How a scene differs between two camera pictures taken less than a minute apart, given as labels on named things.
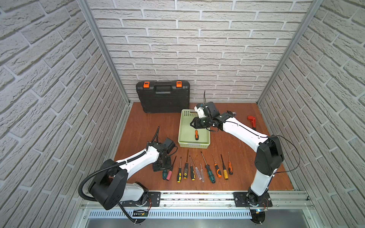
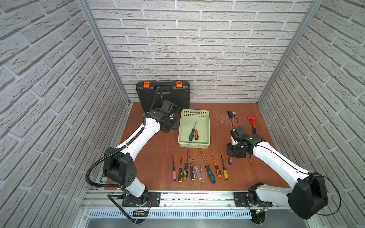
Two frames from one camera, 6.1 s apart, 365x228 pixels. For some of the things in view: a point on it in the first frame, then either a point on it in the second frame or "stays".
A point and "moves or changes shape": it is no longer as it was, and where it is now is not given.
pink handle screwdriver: x=169 y=173 moves or changes shape
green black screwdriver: x=165 y=174 -> x=192 y=134
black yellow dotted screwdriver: x=186 y=167 stays
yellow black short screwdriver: x=192 y=172 stays
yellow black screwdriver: x=179 y=175 stays
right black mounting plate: x=240 y=198 stays
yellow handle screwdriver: x=225 y=172 stays
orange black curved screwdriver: x=218 y=171 stays
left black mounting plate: x=154 y=200 stays
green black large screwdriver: x=210 y=174 stays
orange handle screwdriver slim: x=230 y=169 moves or changes shape
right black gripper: x=196 y=123 -> x=229 y=152
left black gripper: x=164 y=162 -> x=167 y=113
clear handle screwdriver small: x=202 y=174 stays
